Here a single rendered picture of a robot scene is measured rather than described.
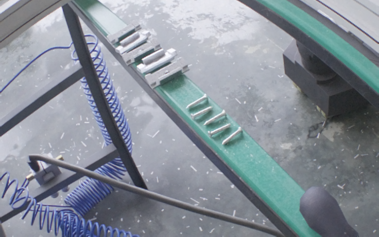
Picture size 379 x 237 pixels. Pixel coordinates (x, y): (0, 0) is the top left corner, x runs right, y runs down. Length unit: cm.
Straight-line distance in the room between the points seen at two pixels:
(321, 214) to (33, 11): 66
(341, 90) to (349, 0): 93
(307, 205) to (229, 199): 109
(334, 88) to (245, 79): 48
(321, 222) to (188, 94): 26
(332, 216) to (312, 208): 3
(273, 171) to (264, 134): 117
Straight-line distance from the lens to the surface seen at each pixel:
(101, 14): 73
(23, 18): 83
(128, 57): 59
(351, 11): 62
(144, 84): 58
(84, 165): 136
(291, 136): 159
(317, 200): 37
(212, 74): 185
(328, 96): 149
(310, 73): 154
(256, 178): 44
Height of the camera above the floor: 122
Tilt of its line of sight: 44 degrees down
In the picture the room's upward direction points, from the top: 16 degrees counter-clockwise
